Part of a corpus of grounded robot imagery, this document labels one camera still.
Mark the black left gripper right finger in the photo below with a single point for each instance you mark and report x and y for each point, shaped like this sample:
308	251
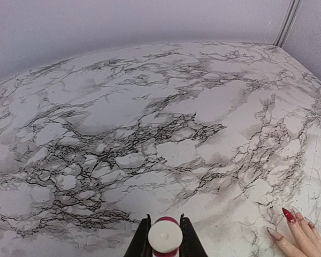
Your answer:
191	245

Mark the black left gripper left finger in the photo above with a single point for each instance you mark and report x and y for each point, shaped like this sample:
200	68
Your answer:
139	246

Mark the red nail polish bottle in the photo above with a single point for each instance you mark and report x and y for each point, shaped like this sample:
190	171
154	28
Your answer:
164	235

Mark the right aluminium corner post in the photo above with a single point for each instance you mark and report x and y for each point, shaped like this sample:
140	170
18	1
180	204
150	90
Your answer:
287	23

